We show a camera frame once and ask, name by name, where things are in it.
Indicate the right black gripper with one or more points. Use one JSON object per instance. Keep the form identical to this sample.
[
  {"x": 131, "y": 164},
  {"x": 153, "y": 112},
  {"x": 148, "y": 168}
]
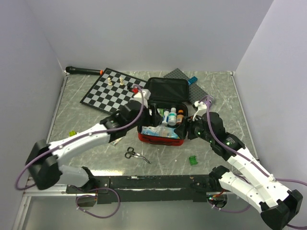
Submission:
[{"x": 188, "y": 125}]

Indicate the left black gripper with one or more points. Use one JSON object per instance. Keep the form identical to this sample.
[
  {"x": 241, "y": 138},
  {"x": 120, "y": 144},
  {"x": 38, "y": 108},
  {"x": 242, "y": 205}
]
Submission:
[{"x": 156, "y": 117}]

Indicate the small green box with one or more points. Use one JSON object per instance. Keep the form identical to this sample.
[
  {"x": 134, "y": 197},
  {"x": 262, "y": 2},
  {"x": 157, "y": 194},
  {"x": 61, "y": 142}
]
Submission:
[{"x": 160, "y": 111}]

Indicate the brown medicine bottle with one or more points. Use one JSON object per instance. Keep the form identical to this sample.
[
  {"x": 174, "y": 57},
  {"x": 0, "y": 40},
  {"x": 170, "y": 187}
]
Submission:
[{"x": 180, "y": 116}]

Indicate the blue cotton swab bag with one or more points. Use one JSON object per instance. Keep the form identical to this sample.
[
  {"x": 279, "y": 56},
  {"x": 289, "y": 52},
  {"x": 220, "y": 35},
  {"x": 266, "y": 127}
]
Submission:
[{"x": 159, "y": 131}]

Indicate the white medicine bottle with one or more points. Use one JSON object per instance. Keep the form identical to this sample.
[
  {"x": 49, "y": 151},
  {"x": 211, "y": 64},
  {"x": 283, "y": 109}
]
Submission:
[{"x": 172, "y": 117}]

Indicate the red black medicine bag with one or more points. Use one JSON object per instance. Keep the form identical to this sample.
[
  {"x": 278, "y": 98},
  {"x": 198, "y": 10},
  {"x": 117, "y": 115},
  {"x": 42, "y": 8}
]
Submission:
[{"x": 166, "y": 93}]

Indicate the black handled scissors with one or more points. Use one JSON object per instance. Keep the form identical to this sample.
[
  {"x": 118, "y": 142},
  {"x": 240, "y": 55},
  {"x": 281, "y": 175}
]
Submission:
[{"x": 130, "y": 153}]

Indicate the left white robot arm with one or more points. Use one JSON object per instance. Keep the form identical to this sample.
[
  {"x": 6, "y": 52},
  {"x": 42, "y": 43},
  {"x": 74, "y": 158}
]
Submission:
[{"x": 46, "y": 162}]

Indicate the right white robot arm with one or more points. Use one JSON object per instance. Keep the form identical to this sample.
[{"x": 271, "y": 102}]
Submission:
[{"x": 275, "y": 202}]

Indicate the green plastic clip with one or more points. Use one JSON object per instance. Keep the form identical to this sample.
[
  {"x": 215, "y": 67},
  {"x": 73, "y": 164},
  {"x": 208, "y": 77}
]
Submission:
[{"x": 193, "y": 160}]

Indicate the grey lego baseplate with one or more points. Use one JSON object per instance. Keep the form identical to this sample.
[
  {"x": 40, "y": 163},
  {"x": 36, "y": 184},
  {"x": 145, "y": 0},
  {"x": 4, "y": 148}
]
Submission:
[{"x": 195, "y": 92}]

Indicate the blue lego brick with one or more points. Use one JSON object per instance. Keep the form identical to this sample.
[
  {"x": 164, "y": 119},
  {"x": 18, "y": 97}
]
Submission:
[{"x": 192, "y": 80}]

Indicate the black white chessboard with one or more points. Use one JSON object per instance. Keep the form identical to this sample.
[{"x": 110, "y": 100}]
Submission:
[{"x": 108, "y": 99}]

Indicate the white chess piece left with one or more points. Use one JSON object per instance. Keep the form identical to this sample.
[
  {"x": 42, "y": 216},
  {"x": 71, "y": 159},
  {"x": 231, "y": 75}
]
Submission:
[{"x": 109, "y": 81}]

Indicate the green yellow toy block car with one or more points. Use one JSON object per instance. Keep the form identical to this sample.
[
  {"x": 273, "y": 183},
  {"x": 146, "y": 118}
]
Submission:
[{"x": 72, "y": 133}]

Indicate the black microphone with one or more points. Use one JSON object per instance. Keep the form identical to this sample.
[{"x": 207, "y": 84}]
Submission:
[{"x": 75, "y": 70}]

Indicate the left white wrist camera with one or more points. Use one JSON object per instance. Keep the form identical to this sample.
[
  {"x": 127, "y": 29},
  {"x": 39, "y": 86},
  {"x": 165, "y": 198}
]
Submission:
[{"x": 142, "y": 96}]

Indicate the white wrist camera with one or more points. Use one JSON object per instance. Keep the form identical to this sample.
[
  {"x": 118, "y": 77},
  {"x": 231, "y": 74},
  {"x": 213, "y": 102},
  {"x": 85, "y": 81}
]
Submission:
[
  {"x": 201, "y": 109},
  {"x": 142, "y": 96}
]

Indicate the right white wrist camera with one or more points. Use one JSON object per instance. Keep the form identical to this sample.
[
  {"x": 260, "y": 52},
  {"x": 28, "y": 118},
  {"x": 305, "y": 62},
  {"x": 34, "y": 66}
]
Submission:
[{"x": 201, "y": 109}]

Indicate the black mounting rail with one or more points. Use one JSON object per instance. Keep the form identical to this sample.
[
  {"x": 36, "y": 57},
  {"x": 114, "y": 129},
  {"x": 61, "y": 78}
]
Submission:
[{"x": 196, "y": 188}]

